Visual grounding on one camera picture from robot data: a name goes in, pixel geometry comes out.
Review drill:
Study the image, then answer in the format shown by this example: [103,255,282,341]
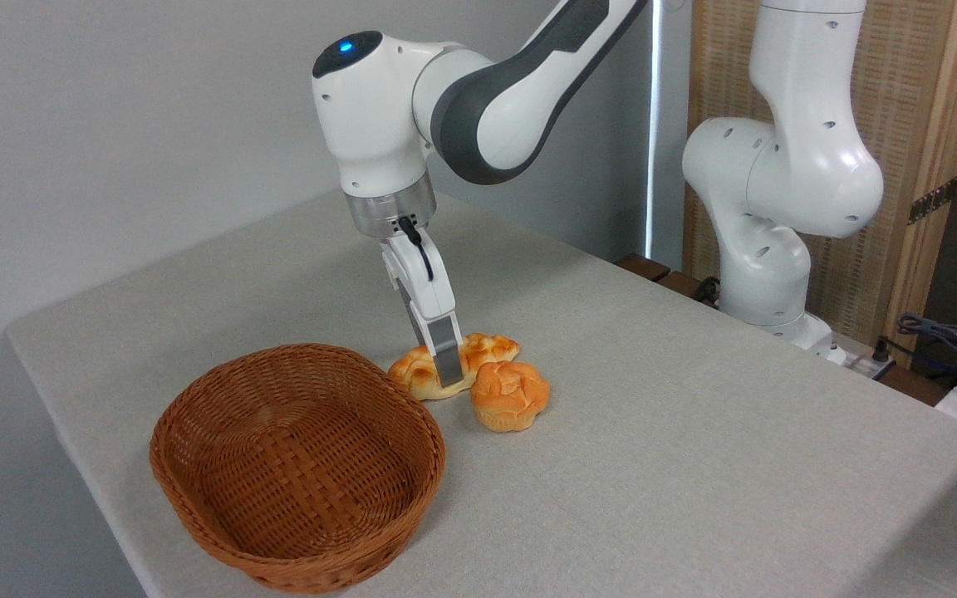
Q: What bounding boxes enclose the brown wooden base board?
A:
[616,253,720,309]

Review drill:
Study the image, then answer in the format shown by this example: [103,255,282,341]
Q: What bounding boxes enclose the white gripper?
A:
[380,229,468,390]

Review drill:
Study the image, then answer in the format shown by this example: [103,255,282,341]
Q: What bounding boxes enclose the long braided bread loaf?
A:
[387,333,522,402]

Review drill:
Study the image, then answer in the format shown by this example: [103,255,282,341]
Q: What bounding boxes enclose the white vertical wall trim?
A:
[646,0,663,260]

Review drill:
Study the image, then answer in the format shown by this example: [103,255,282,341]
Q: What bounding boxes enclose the dark cable bundle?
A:
[894,312,957,391]

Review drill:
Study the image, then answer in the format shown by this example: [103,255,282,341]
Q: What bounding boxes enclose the metal screen hinge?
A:
[908,177,957,226]

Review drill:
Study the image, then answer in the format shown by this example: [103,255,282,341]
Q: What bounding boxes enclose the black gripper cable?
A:
[395,215,436,282]

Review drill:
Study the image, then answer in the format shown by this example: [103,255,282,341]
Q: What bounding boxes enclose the brown woven wicker basket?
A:
[150,343,447,595]

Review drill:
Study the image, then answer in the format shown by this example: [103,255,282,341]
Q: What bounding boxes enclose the round muffin-shaped bread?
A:
[470,360,552,434]

